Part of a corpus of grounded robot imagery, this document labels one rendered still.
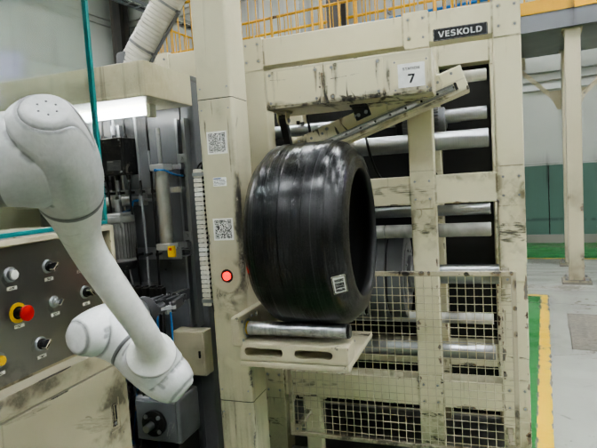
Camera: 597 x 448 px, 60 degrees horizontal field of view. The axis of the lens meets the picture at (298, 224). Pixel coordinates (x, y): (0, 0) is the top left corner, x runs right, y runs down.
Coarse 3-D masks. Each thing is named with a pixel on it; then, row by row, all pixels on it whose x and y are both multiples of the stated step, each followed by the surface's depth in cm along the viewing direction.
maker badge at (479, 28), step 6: (468, 24) 196; (474, 24) 196; (480, 24) 195; (486, 24) 194; (438, 30) 200; (444, 30) 199; (450, 30) 199; (456, 30) 198; (462, 30) 197; (468, 30) 197; (474, 30) 196; (480, 30) 195; (486, 30) 195; (438, 36) 200; (444, 36) 200; (450, 36) 199; (456, 36) 198; (462, 36) 197
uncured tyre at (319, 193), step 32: (288, 160) 154; (320, 160) 150; (352, 160) 158; (256, 192) 151; (288, 192) 147; (320, 192) 144; (352, 192) 193; (256, 224) 148; (288, 224) 144; (320, 224) 142; (352, 224) 197; (256, 256) 148; (288, 256) 145; (320, 256) 142; (352, 256) 196; (256, 288) 154; (288, 288) 149; (320, 288) 146; (352, 288) 152; (288, 320) 163; (320, 320) 158; (352, 320) 164
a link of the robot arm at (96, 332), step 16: (80, 320) 110; (96, 320) 111; (112, 320) 113; (80, 336) 109; (96, 336) 109; (112, 336) 112; (128, 336) 113; (80, 352) 109; (96, 352) 110; (112, 352) 112
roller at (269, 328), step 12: (252, 324) 166; (264, 324) 165; (276, 324) 164; (288, 324) 163; (300, 324) 161; (312, 324) 160; (324, 324) 159; (336, 324) 158; (348, 324) 157; (300, 336) 161; (312, 336) 160; (324, 336) 158; (336, 336) 157; (348, 336) 156
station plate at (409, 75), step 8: (400, 64) 176; (408, 64) 175; (416, 64) 174; (424, 64) 173; (400, 72) 176; (408, 72) 175; (416, 72) 174; (424, 72) 173; (400, 80) 176; (408, 80) 175; (416, 80) 174; (424, 80) 174
